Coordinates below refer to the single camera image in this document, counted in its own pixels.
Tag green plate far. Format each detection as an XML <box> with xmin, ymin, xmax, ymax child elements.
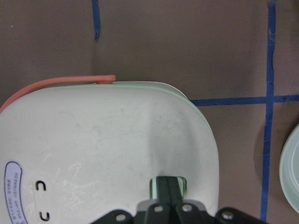
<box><xmin>279</xmin><ymin>125</ymin><xmax>299</xmax><ymax>213</ymax></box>

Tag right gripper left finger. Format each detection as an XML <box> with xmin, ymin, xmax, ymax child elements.
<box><xmin>144</xmin><ymin>176</ymin><xmax>171</xmax><ymax>224</ymax></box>

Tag white orange rice cooker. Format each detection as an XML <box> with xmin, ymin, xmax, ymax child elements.
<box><xmin>0</xmin><ymin>76</ymin><xmax>219</xmax><ymax>224</ymax></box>

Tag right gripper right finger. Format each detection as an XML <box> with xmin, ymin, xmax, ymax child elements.
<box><xmin>167</xmin><ymin>177</ymin><xmax>206</xmax><ymax>224</ymax></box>

